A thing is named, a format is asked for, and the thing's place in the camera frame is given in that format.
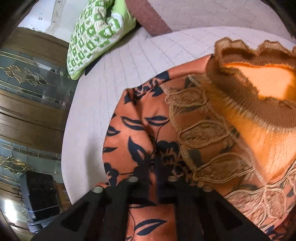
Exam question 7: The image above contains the wooden wardrobe with etched glass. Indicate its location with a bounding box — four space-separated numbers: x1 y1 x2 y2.
0 27 78 241

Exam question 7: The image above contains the grey quilted bed sheet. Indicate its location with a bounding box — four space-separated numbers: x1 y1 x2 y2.
60 0 296 207

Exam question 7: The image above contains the orange floral lace-trimmed garment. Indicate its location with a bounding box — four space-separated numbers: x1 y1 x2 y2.
95 37 296 241

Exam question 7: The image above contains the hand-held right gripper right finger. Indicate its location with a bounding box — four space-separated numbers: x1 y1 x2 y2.
154 158 271 241

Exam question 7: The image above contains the green and white patterned pillow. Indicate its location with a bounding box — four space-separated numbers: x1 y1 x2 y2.
67 0 137 80

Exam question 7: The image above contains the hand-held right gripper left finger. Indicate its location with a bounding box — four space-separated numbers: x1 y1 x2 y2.
31 156 155 241

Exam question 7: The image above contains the maroon blanket strip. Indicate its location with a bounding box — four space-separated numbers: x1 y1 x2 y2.
125 0 173 37

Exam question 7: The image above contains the black suitcase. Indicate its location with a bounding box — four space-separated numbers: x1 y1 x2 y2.
20 171 62 233

